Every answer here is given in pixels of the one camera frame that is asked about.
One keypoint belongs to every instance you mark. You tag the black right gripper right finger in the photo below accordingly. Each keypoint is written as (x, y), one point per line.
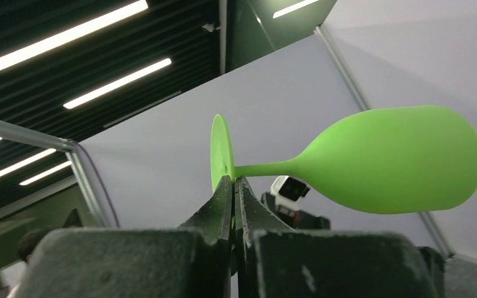
(276, 261)

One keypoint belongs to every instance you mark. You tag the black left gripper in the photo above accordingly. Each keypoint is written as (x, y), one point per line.
(299, 219)

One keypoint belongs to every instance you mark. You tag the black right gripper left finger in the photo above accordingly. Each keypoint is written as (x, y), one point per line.
(192, 260)

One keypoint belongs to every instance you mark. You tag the green plastic wine glass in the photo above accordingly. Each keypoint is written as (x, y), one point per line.
(326, 164)

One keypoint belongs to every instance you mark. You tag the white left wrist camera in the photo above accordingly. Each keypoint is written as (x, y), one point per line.
(287, 191)

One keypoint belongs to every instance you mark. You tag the aluminium frame rail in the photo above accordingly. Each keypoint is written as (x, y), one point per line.
(389, 173)

